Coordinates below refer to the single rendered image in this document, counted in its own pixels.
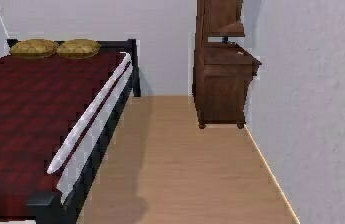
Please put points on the yellow round pillow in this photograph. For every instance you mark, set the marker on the yellow round pillow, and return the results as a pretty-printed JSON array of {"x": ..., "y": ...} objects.
[
  {"x": 33, "y": 48},
  {"x": 79, "y": 48}
]

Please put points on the brown wooden cupboard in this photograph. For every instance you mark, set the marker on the brown wooden cupboard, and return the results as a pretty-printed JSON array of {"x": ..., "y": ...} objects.
[{"x": 221, "y": 80}]

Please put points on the black bed with red cover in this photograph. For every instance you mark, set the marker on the black bed with red cover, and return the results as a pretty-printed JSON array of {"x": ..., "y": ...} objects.
[{"x": 30, "y": 120}]

